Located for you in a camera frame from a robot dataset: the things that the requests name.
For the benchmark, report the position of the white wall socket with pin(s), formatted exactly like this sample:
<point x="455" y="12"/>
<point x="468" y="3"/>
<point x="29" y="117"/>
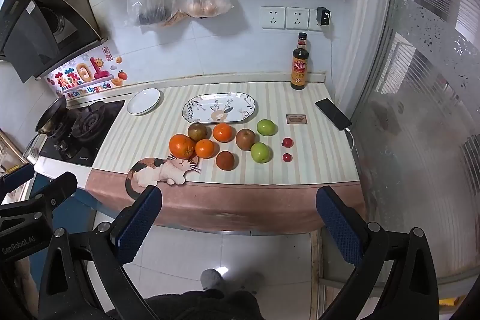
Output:
<point x="273" y="17"/>
<point x="297" y="18"/>

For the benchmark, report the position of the black charger plug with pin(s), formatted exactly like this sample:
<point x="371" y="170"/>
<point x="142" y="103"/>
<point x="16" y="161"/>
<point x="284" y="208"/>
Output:
<point x="323" y="16"/>

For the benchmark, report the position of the gas stove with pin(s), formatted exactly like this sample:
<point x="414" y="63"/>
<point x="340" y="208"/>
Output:
<point x="84" y="134"/>

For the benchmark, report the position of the black range hood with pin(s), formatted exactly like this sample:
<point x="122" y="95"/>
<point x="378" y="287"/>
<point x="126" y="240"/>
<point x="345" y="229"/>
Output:
<point x="30" y="31"/>

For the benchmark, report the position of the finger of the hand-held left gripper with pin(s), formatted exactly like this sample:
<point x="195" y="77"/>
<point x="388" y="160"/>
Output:
<point x="56" y="190"/>
<point x="17" y="175"/>

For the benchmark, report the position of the white round plate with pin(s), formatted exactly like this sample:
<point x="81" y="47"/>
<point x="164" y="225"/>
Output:
<point x="144" y="101"/>

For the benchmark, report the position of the person's dark clothing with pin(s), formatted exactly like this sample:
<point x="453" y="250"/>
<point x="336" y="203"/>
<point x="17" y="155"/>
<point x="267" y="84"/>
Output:
<point x="202" y="305"/>

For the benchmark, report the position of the grey slipper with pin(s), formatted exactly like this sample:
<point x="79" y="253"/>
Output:
<point x="214" y="280"/>

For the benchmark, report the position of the brown card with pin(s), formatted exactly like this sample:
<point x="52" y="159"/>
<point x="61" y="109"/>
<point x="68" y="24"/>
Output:
<point x="296" y="119"/>

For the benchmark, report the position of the dark brown round fruit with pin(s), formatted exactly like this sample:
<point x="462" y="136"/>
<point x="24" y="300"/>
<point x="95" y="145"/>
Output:
<point x="225" y="160"/>

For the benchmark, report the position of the green apple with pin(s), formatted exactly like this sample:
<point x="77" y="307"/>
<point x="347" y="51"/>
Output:
<point x="260" y="152"/>
<point x="267" y="127"/>

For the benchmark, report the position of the frying pan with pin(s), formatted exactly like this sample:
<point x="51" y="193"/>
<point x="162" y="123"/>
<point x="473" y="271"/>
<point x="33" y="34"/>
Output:
<point x="50" y="115"/>

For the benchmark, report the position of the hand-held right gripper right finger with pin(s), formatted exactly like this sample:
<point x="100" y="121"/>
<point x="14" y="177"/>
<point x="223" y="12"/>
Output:
<point x="337" y="226"/>

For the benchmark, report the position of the colourful wall stickers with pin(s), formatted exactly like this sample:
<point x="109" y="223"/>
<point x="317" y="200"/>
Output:
<point x="84" y="74"/>

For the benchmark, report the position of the black smartphone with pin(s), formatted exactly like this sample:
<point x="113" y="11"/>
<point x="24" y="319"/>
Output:
<point x="333" y="113"/>

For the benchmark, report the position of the patterned oval plate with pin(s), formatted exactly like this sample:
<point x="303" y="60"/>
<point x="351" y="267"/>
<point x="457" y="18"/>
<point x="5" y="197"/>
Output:
<point x="221" y="106"/>

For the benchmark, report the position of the soy sauce bottle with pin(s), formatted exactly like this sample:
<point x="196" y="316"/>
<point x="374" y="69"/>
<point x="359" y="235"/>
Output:
<point x="300" y="65"/>

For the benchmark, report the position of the large orange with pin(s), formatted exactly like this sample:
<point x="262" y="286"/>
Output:
<point x="182" y="146"/>

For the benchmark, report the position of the frosted glass sliding door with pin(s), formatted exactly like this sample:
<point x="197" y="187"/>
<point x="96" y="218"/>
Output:
<point x="420" y="117"/>

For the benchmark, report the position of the cherry tomato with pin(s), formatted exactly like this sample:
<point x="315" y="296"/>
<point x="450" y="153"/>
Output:
<point x="288" y="142"/>
<point x="287" y="157"/>

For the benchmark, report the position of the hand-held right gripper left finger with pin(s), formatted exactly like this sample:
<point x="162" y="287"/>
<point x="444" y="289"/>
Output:
<point x="138" y="226"/>

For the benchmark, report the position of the small orange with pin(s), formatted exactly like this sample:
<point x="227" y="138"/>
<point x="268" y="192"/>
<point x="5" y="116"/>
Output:
<point x="222" y="132"/>
<point x="204" y="148"/>

